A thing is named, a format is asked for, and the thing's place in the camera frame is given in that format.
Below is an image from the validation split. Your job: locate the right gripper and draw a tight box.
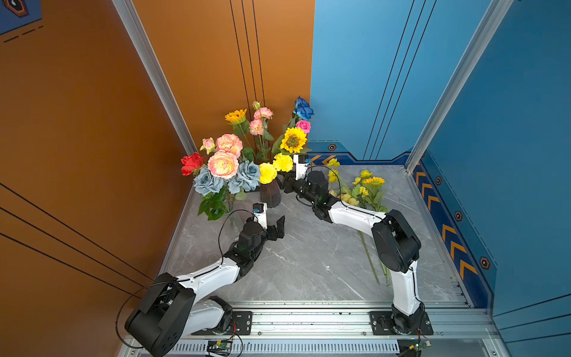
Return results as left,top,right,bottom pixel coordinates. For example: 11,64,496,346
273,168,319,207

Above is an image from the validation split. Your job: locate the background yellow poppy spray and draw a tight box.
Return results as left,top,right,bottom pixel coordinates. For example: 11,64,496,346
326,159,342,197

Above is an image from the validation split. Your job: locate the yellow rose spray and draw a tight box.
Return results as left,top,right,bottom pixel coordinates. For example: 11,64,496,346
328,190,381,284

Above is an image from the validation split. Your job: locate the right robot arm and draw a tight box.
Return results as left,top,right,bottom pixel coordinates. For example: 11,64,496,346
279,171,429,335

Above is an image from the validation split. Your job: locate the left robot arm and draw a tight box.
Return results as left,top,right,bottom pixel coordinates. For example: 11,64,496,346
124,214,286,356

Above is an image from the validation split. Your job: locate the dark ribbed vase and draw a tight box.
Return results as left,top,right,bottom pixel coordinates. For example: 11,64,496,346
260,178,281,208

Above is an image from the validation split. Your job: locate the background bouquet in dark vase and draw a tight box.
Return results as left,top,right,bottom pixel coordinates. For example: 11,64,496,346
198,97,315,181

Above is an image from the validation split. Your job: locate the grey blue roses bunch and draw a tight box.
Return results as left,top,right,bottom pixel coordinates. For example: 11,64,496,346
193,161,260,221

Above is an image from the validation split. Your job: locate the red rose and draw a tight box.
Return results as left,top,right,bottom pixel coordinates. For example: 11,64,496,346
181,153,205,176

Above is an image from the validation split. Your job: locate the left circuit board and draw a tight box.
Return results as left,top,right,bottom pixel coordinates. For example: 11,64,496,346
206,339,233,356

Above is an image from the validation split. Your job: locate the circuit board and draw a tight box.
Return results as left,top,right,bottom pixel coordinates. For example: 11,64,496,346
206,339,233,356
399,340,432,357

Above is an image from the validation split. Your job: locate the right circuit board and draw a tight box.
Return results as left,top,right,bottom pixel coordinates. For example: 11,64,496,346
399,340,432,357

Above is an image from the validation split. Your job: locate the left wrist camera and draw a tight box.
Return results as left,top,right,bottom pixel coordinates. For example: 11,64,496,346
252,202,268,229

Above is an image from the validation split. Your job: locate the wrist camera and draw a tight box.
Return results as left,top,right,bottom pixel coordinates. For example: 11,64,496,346
252,202,268,229
293,154,310,180

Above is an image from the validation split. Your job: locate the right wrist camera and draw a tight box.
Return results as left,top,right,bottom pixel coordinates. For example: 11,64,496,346
293,154,310,180

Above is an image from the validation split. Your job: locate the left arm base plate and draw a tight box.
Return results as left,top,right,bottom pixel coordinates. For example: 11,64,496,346
192,310,253,336

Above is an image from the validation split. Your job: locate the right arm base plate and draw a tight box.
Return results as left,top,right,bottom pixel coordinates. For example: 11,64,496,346
369,309,434,336

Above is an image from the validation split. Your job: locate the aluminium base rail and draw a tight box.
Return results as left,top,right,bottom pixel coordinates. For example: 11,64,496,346
167,303,510,356

